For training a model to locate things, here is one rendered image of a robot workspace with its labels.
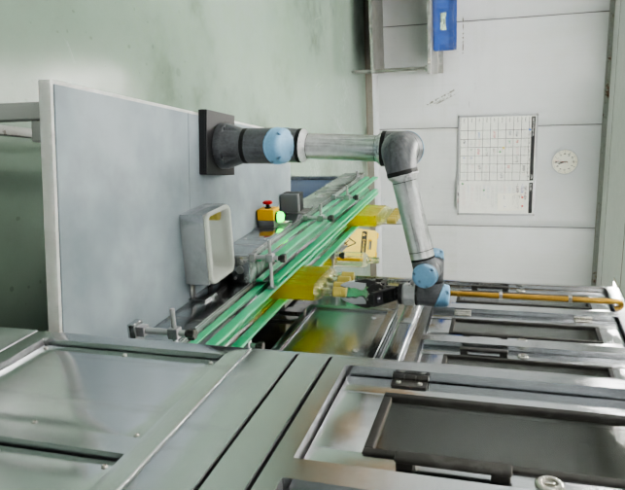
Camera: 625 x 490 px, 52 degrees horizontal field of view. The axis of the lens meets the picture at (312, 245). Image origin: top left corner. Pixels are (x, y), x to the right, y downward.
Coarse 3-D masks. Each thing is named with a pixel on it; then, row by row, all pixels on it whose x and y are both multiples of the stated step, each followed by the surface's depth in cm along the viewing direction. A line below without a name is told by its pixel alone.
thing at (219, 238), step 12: (204, 216) 191; (228, 216) 204; (216, 228) 206; (228, 228) 205; (216, 240) 207; (228, 240) 206; (216, 252) 208; (228, 252) 207; (216, 264) 209; (228, 264) 208; (216, 276) 199
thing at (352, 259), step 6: (336, 252) 295; (348, 252) 294; (354, 252) 293; (360, 252) 293; (336, 258) 292; (348, 258) 290; (354, 258) 289; (360, 258) 288; (366, 258) 289; (372, 258) 289; (378, 258) 288; (324, 264) 295; (330, 264) 294; (336, 264) 293; (342, 264) 292; (348, 264) 291; (354, 264) 290; (360, 264) 290; (366, 264) 290
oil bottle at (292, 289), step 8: (288, 280) 224; (296, 280) 224; (280, 288) 221; (288, 288) 220; (296, 288) 219; (304, 288) 218; (312, 288) 217; (320, 288) 218; (272, 296) 222; (280, 296) 222; (288, 296) 221; (296, 296) 220; (304, 296) 219; (312, 296) 218; (320, 296) 218
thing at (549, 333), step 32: (352, 288) 270; (480, 288) 265; (512, 288) 263; (544, 288) 259; (576, 288) 256; (608, 288) 252; (288, 320) 236; (416, 320) 228; (448, 320) 232; (480, 320) 230; (512, 320) 229; (544, 320) 228; (576, 320) 225; (608, 320) 224; (384, 352) 199; (416, 352) 203; (448, 352) 206; (480, 352) 204; (512, 352) 203; (544, 352) 201; (576, 352) 198; (608, 352) 196
